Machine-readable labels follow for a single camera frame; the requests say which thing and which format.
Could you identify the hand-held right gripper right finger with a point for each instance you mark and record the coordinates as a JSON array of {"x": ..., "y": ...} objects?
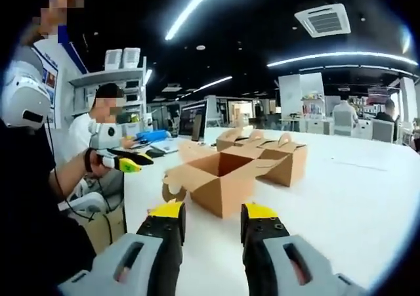
[{"x": 321, "y": 273}]

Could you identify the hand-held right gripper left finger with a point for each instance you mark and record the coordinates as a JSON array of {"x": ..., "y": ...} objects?
[{"x": 108, "y": 269}]

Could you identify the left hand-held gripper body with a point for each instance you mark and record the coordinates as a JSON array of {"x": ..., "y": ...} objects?
[{"x": 110, "y": 135}]

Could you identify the brown paper box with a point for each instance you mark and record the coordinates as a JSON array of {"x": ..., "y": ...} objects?
[
  {"x": 226, "y": 143},
  {"x": 288, "y": 168},
  {"x": 216, "y": 191},
  {"x": 257, "y": 138}
]

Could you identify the person's left hand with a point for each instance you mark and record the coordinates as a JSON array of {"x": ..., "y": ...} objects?
[{"x": 98, "y": 169}]

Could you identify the black computer mouse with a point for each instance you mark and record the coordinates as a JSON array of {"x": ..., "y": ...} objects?
[{"x": 154, "y": 153}]

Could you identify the blue tray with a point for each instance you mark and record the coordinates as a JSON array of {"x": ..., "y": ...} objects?
[{"x": 154, "y": 135}]

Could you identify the white chair armrest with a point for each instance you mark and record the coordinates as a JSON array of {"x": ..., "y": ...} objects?
[{"x": 83, "y": 202}]

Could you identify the white metal shelf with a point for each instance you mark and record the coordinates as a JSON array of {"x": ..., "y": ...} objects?
[{"x": 108, "y": 76}]

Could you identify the short ceiling strip light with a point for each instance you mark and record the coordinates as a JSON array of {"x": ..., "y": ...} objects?
[
  {"x": 213, "y": 84},
  {"x": 148, "y": 76}
]

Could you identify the silver laptop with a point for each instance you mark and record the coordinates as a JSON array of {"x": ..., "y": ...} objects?
[{"x": 192, "y": 109}]

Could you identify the white storage container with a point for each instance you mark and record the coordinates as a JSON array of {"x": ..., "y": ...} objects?
[
  {"x": 132, "y": 58},
  {"x": 114, "y": 59}
]

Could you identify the small ceiling air vent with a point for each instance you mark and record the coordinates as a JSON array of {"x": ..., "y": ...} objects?
[{"x": 171, "y": 87}]

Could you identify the white blue poster board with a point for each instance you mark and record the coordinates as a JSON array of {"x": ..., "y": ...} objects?
[{"x": 70, "y": 66}]

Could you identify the white grey chest device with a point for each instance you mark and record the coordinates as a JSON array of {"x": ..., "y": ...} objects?
[{"x": 26, "y": 96}]

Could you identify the person's black shirt torso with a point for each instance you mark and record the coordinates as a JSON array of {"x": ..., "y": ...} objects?
[{"x": 26, "y": 210}]

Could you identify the round ceiling fixture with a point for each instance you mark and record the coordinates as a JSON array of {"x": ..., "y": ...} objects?
[{"x": 201, "y": 47}]

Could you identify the long ceiling strip light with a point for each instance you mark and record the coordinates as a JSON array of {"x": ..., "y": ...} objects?
[
  {"x": 338, "y": 57},
  {"x": 193, "y": 10}
]

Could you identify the white mesh office chair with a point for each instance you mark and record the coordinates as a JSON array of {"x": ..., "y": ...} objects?
[{"x": 344, "y": 122}]

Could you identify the shelf of colourful goods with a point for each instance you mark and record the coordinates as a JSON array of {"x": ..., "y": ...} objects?
[{"x": 313, "y": 105}]

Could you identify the white ceiling air conditioner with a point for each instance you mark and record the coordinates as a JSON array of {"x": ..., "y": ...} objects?
[{"x": 323, "y": 20}]

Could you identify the red wall screen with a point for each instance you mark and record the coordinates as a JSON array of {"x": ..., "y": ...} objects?
[{"x": 377, "y": 95}]

